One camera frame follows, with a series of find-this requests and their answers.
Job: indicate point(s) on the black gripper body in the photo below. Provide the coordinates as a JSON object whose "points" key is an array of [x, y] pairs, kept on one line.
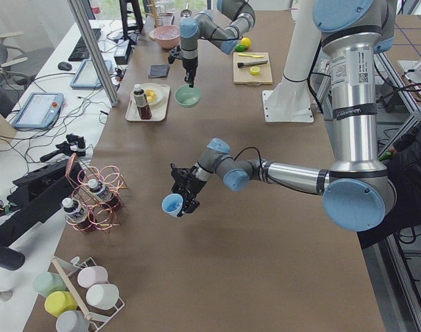
{"points": [[190, 66], [192, 187]]}

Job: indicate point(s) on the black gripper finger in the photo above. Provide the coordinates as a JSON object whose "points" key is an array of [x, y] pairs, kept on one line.
{"points": [[189, 78]]}

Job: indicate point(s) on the light green bowl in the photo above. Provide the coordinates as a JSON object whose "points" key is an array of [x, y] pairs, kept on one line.
{"points": [[187, 96]]}

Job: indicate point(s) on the light blue cup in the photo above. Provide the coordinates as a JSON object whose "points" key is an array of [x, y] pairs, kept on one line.
{"points": [[172, 204]]}

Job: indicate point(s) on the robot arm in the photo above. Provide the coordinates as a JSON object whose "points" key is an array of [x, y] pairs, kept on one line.
{"points": [[356, 191], [202, 26]]}

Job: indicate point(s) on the pink bowl with ice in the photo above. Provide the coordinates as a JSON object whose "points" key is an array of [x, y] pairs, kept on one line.
{"points": [[167, 37]]}

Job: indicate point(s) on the grey folded cloth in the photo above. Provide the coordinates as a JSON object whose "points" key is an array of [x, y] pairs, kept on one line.
{"points": [[158, 71]]}

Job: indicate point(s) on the white round plate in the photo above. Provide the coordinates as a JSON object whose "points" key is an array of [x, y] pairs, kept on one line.
{"points": [[157, 88]]}

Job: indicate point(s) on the cream serving tray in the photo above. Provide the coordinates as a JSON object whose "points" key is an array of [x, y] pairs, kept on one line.
{"points": [[158, 112]]}

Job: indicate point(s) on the steel muddler black tip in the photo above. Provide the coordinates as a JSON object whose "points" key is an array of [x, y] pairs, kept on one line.
{"points": [[249, 64]]}

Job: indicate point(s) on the wooden cutting board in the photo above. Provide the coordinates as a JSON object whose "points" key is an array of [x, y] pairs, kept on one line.
{"points": [[242, 75]]}

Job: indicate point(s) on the green lime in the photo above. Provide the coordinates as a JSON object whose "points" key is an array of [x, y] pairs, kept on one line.
{"points": [[239, 48]]}

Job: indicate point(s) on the yellow plastic knife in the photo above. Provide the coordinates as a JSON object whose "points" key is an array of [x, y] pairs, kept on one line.
{"points": [[252, 55]]}

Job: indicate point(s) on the dark tea bottle on tray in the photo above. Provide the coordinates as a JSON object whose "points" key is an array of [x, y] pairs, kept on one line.
{"points": [[141, 102]]}

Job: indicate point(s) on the wooden glass stand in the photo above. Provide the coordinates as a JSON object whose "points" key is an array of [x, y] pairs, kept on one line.
{"points": [[161, 11]]}

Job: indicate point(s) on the yellow lemon near board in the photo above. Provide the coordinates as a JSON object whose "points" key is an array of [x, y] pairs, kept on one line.
{"points": [[246, 42]]}

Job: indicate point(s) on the half lemon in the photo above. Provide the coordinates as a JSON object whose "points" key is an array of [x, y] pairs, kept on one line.
{"points": [[254, 70]]}

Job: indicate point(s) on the tea bottle in rack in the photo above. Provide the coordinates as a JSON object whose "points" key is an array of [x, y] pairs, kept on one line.
{"points": [[103, 193], [75, 211]]}

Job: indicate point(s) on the blue teach pendant far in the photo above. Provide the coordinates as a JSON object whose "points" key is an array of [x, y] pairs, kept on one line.
{"points": [[86, 77]]}

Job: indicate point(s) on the blue teach pendant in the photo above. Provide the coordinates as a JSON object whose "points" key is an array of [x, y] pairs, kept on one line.
{"points": [[86, 77], [40, 111]]}

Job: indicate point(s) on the black keyboard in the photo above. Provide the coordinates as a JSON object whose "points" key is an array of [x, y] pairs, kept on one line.
{"points": [[80, 51]]}

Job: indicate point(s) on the black computer mouse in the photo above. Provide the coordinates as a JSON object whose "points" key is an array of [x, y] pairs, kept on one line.
{"points": [[64, 66]]}

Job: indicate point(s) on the pink cup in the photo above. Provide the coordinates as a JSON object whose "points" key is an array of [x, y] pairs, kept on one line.
{"points": [[92, 275]]}

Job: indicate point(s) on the white cup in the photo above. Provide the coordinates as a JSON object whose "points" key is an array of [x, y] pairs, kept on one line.
{"points": [[102, 296]]}

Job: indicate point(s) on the black case on desk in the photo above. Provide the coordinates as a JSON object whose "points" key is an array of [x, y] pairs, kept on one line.
{"points": [[38, 195]]}

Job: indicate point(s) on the blue teach pendant near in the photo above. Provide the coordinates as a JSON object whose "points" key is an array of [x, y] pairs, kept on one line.
{"points": [[40, 111]]}

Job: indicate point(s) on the green cup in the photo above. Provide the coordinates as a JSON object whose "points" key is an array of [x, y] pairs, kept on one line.
{"points": [[46, 283]]}

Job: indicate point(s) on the yellow cup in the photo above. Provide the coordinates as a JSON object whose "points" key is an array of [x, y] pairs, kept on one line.
{"points": [[58, 302]]}

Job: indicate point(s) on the grey cup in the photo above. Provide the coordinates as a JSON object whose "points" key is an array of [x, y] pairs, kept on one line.
{"points": [[72, 321]]}

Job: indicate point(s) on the person in black clothes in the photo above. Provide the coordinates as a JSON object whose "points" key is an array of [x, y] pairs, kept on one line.
{"points": [[404, 171]]}

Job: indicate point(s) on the copper wire bottle rack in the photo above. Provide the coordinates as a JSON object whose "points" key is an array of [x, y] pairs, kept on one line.
{"points": [[102, 219]]}

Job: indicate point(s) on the aluminium frame post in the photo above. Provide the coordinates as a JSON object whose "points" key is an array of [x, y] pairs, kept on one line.
{"points": [[83, 23]]}

